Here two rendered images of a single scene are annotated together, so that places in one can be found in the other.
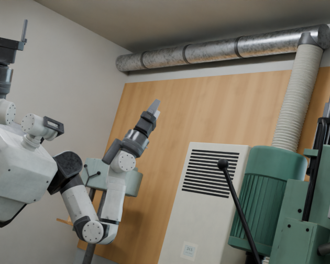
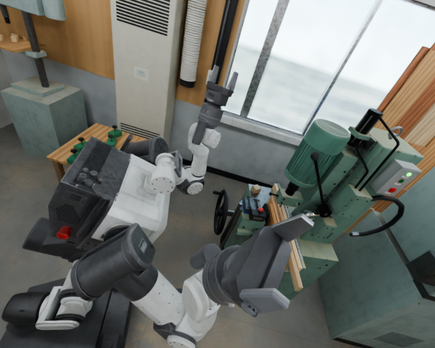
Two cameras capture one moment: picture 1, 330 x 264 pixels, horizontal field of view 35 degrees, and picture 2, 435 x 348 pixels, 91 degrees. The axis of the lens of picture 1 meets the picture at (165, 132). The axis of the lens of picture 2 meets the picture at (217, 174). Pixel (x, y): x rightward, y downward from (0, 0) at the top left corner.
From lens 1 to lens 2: 1.67 m
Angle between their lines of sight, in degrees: 71
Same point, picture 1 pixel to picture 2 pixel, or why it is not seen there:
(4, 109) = not seen: hidden behind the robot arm
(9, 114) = not seen: hidden behind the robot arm
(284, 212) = (335, 172)
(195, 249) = (146, 72)
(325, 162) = (380, 157)
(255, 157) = (330, 143)
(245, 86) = not seen: outside the picture
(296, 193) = (346, 163)
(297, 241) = (358, 205)
